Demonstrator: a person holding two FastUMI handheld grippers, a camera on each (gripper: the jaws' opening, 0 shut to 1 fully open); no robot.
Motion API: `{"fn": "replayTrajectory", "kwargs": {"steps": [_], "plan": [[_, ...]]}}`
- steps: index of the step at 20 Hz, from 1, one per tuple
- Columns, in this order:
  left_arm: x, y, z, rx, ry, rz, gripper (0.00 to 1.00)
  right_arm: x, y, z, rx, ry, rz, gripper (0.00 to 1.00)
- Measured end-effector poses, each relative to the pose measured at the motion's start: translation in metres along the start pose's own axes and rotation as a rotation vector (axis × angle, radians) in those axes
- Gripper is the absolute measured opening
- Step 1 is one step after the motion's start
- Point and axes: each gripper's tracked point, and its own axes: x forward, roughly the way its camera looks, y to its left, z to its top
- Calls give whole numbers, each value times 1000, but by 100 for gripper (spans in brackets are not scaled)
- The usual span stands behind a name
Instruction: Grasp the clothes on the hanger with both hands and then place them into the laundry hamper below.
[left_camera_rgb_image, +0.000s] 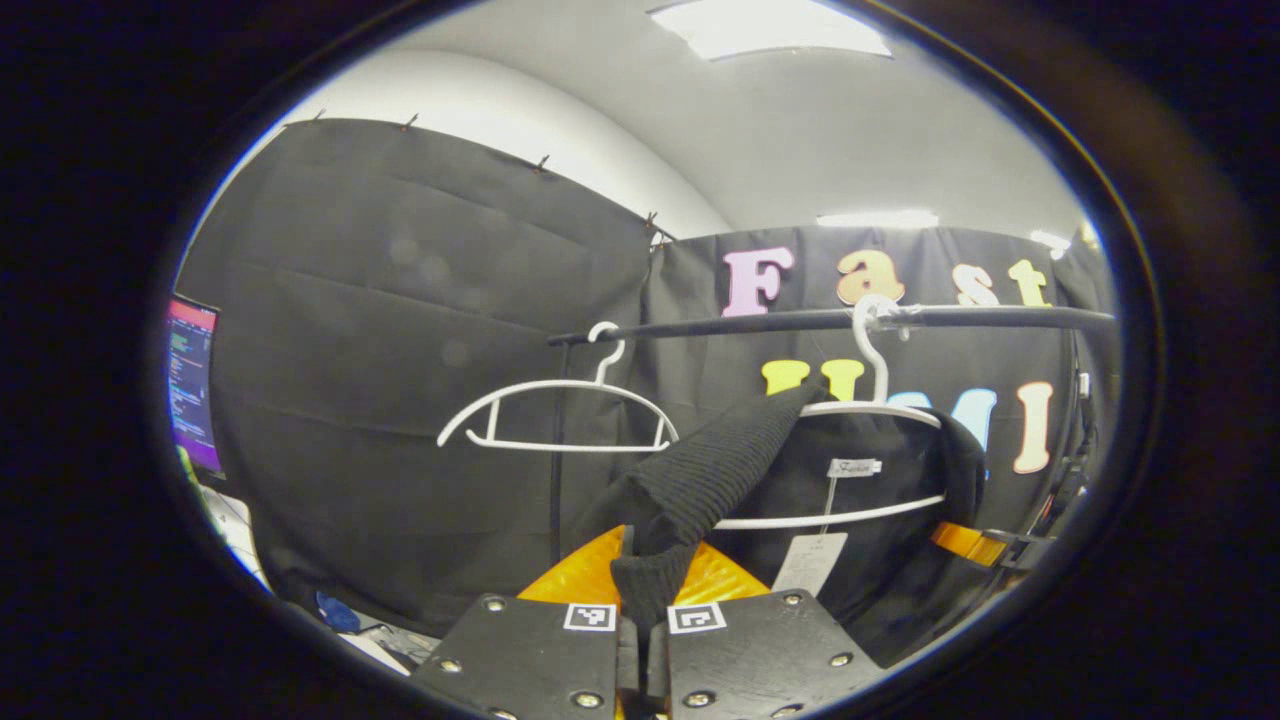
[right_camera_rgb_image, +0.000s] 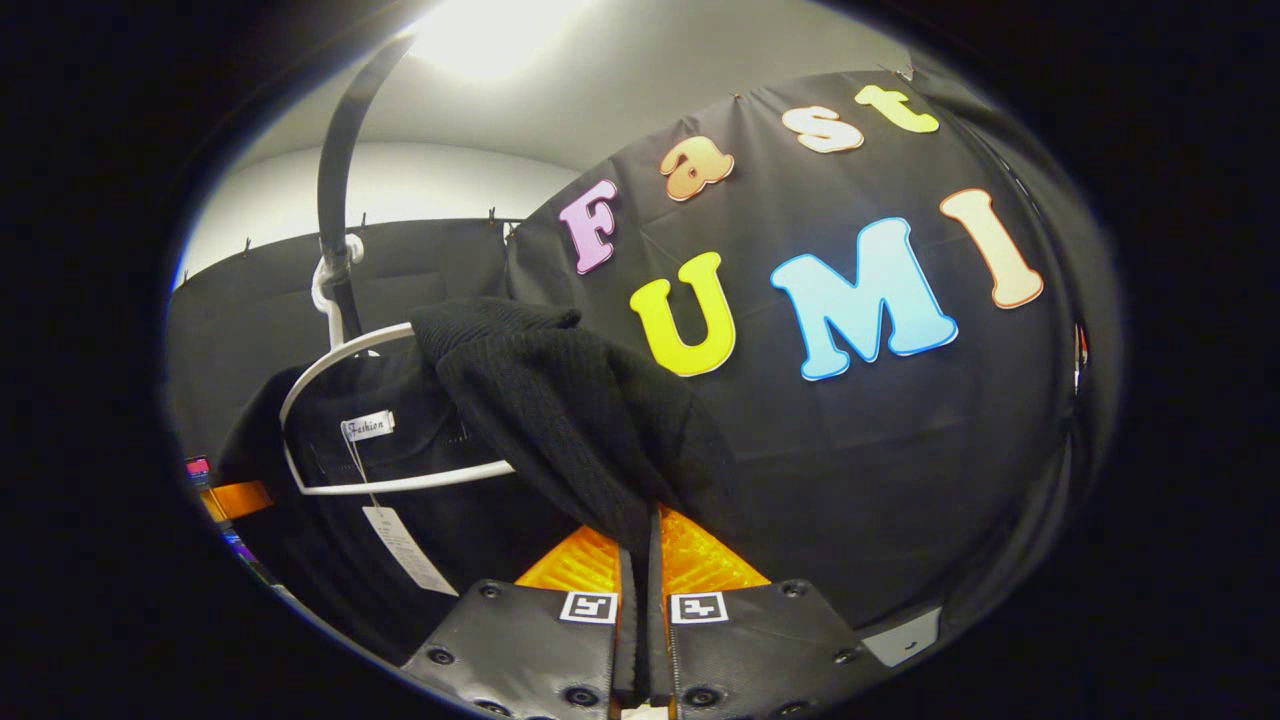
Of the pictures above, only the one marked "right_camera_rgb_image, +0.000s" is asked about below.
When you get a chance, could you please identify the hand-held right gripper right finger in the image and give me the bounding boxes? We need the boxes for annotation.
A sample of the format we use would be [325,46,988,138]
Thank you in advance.
[647,504,892,720]

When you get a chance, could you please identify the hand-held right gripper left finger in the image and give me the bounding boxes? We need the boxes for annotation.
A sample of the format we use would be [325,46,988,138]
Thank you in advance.
[400,525,638,720]

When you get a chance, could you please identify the black knit jacket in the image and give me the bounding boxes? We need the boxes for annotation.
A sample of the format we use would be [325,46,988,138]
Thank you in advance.
[213,297,743,668]

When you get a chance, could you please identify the white plastic clothes hanger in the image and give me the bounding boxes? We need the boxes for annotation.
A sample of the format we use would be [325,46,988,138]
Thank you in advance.
[279,234,517,498]

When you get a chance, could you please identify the black backdrop cloth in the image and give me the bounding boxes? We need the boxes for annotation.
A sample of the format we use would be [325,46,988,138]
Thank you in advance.
[165,65,1123,651]

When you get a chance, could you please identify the large ceiling light panel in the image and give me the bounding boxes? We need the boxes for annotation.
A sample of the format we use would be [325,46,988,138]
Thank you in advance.
[408,0,603,83]

